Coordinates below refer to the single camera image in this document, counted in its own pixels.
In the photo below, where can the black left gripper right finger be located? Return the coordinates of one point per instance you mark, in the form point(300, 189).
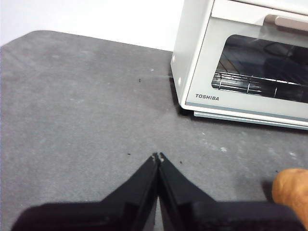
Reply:
point(204, 216)

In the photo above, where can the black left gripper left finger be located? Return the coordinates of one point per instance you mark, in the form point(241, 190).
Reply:
point(108, 216)

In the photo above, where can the glass oven door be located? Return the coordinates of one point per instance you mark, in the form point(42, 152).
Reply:
point(207, 79)

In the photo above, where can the white Toshiba toaster oven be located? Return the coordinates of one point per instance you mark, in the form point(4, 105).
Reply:
point(192, 48)

